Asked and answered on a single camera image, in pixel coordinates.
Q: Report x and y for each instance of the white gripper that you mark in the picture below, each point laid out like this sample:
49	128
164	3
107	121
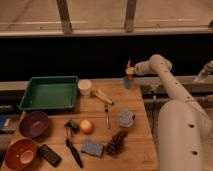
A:
141	68

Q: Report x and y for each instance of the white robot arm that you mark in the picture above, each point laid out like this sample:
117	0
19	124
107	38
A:
182	122

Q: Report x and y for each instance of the white paper cup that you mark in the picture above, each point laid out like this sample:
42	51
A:
84	86

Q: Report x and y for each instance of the wooden spatula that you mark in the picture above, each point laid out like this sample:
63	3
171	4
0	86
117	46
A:
102	96

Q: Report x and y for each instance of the metal fork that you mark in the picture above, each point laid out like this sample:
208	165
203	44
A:
107	115

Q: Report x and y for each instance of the crumpled clear plastic container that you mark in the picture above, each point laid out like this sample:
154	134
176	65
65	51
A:
125	118

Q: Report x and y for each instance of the wooden cutting board table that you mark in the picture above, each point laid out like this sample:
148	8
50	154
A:
139	152

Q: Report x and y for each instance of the orange apple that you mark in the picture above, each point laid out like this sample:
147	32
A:
86	126

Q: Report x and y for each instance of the brown pine cone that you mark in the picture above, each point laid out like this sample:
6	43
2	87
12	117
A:
116	144

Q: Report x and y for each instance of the small dark toy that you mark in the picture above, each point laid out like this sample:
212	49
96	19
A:
71	128

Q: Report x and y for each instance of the blue sponge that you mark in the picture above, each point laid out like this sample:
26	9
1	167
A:
92	148

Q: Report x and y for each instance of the green plastic tray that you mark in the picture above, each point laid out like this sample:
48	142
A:
52	93

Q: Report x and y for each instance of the purple bowl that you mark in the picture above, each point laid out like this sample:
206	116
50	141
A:
34	124

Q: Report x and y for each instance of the black remote control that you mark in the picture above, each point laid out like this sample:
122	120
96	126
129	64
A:
49	155

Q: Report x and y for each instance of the orange bowl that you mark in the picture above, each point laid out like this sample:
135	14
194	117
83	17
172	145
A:
21	154

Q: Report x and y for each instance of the black handled knife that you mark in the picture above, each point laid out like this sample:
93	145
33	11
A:
74	152

